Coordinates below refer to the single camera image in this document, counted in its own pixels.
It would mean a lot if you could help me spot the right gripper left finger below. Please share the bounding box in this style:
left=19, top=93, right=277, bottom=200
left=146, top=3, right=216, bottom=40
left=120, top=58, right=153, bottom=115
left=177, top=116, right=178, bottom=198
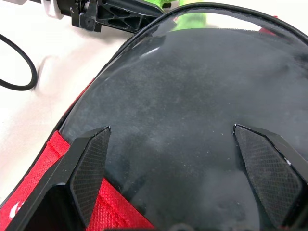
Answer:
left=4, top=126, right=112, bottom=231

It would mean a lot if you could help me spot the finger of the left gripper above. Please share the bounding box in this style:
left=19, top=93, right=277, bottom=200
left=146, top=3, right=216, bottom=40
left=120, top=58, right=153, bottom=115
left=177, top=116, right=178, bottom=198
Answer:
left=96, top=0, right=165, bottom=33

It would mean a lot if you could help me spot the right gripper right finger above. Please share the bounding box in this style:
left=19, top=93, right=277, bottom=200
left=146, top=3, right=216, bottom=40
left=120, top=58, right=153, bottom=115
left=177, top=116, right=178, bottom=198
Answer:
left=232, top=124, right=308, bottom=228

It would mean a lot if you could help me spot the black and red zippered pouch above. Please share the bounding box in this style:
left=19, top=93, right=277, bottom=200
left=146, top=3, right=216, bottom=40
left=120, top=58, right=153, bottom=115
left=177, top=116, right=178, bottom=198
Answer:
left=0, top=1, right=308, bottom=231

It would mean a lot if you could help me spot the black table tennis paddle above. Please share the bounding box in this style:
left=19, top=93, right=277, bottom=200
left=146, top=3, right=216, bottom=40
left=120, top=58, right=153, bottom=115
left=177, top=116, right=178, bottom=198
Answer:
left=60, top=26, right=308, bottom=231

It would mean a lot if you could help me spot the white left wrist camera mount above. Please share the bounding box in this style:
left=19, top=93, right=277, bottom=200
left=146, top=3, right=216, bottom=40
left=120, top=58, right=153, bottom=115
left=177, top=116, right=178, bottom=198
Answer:
left=13, top=0, right=65, bottom=20

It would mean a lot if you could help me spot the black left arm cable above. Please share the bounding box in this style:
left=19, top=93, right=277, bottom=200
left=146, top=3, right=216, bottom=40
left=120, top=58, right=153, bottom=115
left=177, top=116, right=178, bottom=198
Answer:
left=0, top=33, right=39, bottom=91

